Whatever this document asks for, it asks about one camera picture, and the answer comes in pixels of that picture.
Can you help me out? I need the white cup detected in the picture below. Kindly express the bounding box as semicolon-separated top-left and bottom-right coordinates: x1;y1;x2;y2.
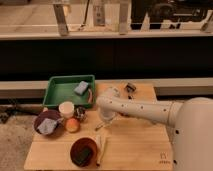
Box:
59;101;74;118

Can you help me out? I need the blue sponge in tray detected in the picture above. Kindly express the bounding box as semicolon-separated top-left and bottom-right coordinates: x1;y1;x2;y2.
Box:
74;81;89;95

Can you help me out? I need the orange peach fruit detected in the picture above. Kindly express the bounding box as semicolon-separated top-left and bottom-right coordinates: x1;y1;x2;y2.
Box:
65;118;80;133

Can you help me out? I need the orange carrot in tray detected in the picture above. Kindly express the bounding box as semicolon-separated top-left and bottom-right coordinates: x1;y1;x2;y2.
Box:
88;88;93;103

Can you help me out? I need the silver fork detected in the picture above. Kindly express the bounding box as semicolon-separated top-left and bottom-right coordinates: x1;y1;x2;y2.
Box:
94;122;111;131

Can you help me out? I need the green plastic tray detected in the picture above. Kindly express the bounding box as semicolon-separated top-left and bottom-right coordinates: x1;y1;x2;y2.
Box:
43;75;95;108

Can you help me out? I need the wooden spatula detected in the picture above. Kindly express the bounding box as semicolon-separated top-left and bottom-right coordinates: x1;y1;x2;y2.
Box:
96;135;107;166

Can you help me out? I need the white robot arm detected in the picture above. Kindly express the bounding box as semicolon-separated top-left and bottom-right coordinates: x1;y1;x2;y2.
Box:
96;87;213;171

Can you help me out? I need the purple bowl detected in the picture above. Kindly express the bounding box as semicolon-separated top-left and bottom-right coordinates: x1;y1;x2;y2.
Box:
34;110;63;135

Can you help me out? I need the wooden cutting board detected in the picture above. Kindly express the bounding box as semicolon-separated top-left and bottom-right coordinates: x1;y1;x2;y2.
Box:
23;82;178;171

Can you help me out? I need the dark sponge in bowl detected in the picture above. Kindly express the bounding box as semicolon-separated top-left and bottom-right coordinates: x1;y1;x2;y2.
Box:
73;146;93;166

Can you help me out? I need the brown bowl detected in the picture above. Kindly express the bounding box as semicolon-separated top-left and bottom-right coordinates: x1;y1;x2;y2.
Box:
70;137;98;167

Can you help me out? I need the blue cloth in bowl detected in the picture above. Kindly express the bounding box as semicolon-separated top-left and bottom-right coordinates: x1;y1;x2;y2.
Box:
37;118;57;135

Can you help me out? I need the dark patterned small cup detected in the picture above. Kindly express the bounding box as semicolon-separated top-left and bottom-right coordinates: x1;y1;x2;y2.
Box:
74;106;86;122

